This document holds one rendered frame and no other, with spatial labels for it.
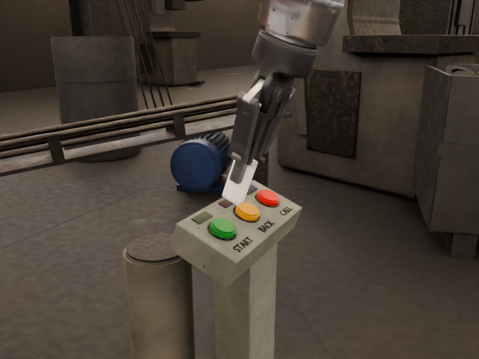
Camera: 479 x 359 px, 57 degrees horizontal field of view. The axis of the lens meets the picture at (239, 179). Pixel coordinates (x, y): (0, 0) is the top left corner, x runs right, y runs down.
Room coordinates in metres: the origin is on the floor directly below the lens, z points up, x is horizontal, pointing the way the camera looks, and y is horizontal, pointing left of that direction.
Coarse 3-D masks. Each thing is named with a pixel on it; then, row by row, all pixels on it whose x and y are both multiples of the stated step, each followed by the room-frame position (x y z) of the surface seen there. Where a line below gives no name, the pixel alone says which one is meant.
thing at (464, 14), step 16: (416, 0) 6.20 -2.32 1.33; (432, 0) 6.09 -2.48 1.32; (448, 0) 5.98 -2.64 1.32; (464, 0) 6.44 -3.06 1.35; (400, 16) 6.31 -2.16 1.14; (416, 16) 6.19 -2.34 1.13; (432, 16) 6.07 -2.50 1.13; (448, 16) 5.97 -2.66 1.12; (464, 16) 6.59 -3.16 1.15; (416, 32) 6.17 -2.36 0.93; (432, 32) 6.06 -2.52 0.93; (448, 32) 6.04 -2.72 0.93; (464, 32) 6.91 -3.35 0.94
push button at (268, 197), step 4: (260, 192) 0.73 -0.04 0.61; (264, 192) 0.73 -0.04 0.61; (268, 192) 0.74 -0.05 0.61; (272, 192) 0.74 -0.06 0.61; (260, 196) 0.72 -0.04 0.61; (264, 196) 0.72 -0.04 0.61; (268, 196) 0.72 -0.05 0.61; (272, 196) 0.73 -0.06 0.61; (276, 196) 0.73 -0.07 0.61; (260, 200) 0.72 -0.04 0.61; (264, 200) 0.71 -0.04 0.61; (268, 200) 0.71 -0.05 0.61; (272, 200) 0.71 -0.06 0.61; (276, 200) 0.72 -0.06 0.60; (268, 204) 0.71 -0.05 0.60; (272, 204) 0.71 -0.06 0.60; (276, 204) 0.72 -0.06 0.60
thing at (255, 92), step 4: (260, 80) 0.53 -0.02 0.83; (256, 84) 0.53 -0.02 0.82; (260, 84) 0.53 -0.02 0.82; (252, 88) 0.52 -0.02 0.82; (256, 88) 0.52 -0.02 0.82; (260, 88) 0.52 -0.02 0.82; (248, 92) 0.52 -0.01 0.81; (252, 92) 0.52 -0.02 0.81; (256, 92) 0.52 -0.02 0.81; (260, 92) 0.53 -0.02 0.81; (244, 96) 0.51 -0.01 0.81; (248, 96) 0.51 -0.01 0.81; (252, 96) 0.51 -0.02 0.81; (256, 96) 0.52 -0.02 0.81; (244, 100) 0.51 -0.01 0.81; (248, 100) 0.51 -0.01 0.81; (244, 104) 0.51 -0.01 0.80; (248, 104) 0.51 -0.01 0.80; (260, 104) 0.52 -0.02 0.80; (244, 108) 0.52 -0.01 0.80; (248, 108) 0.51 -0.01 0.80
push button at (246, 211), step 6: (240, 204) 0.67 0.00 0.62; (246, 204) 0.67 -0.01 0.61; (240, 210) 0.65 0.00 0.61; (246, 210) 0.66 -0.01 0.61; (252, 210) 0.66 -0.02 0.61; (258, 210) 0.67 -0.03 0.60; (240, 216) 0.65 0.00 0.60; (246, 216) 0.65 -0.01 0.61; (252, 216) 0.65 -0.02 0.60; (258, 216) 0.66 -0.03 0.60
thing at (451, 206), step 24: (432, 72) 2.06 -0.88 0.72; (456, 72) 2.17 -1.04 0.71; (432, 96) 1.97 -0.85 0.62; (456, 96) 1.65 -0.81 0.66; (432, 120) 1.89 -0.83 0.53; (456, 120) 1.65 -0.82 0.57; (432, 144) 1.81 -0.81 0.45; (456, 144) 1.64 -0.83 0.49; (432, 168) 1.73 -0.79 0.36; (456, 168) 1.64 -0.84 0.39; (432, 192) 1.67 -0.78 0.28; (456, 192) 1.64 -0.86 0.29; (432, 216) 1.66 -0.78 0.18; (456, 216) 1.63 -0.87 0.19; (456, 240) 1.64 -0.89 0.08
